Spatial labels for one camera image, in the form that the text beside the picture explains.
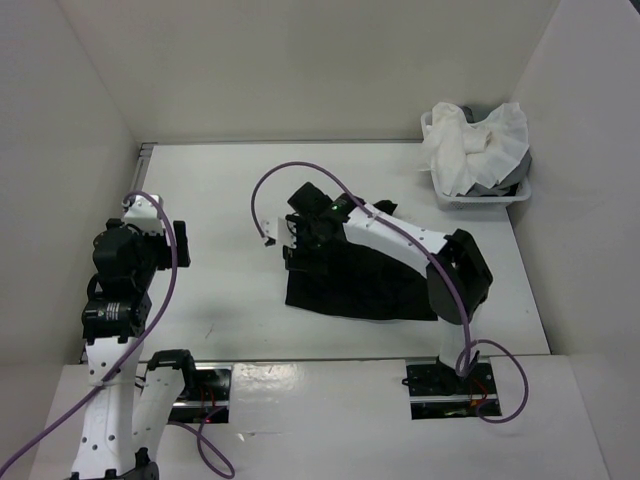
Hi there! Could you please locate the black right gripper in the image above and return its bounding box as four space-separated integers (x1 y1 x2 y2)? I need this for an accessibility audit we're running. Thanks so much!
285 214 331 275

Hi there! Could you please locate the black pleated skirt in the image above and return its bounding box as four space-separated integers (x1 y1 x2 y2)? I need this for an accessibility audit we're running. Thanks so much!
285 199 436 321

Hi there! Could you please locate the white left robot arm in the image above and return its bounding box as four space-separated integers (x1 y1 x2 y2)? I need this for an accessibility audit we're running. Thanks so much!
70 191 199 479

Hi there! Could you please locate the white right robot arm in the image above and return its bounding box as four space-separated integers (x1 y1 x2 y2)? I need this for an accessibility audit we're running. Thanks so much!
283 182 493 395

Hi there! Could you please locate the white crumpled cloth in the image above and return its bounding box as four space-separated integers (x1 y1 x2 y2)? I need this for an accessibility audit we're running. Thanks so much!
418 101 530 196

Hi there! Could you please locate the white plastic laundry basket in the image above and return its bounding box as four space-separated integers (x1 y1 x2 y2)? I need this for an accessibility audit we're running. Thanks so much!
420 110 532 211

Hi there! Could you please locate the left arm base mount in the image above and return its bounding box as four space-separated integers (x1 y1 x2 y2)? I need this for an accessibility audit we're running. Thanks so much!
169 362 232 425

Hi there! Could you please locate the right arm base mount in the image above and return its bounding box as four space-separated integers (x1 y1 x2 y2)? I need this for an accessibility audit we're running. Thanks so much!
401 360 502 420

